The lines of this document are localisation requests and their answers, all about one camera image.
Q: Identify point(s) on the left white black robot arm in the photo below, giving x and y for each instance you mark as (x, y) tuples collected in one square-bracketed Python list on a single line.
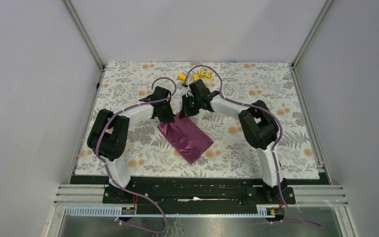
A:
[(108, 135)]

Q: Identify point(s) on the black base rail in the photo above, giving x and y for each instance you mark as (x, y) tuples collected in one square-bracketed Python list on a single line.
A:
[(191, 195)]

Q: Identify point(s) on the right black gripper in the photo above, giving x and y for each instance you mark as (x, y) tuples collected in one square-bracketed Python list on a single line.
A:
[(186, 111)]

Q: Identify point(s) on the yellow patterned block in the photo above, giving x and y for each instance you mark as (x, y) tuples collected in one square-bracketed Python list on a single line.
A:
[(206, 74)]

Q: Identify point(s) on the left aluminium frame post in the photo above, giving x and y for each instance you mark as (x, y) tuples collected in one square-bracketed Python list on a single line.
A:
[(71, 10)]

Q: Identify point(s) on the purple cloth napkin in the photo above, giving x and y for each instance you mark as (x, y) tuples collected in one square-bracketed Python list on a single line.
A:
[(186, 138)]

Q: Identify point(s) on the floral tablecloth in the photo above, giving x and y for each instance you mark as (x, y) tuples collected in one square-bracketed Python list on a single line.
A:
[(148, 153)]

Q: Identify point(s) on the yellow block left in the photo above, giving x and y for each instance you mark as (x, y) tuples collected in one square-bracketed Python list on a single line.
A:
[(182, 77)]

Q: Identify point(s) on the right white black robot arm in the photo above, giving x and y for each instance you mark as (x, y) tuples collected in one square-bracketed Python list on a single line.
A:
[(259, 126)]

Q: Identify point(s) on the right aluminium frame post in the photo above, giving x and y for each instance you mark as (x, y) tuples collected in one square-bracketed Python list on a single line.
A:
[(319, 19)]

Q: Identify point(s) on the aluminium frame post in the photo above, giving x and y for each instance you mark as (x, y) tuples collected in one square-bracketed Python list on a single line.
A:
[(319, 19), (71, 10)]

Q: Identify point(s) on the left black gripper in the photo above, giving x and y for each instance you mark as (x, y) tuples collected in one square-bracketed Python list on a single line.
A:
[(169, 117)]

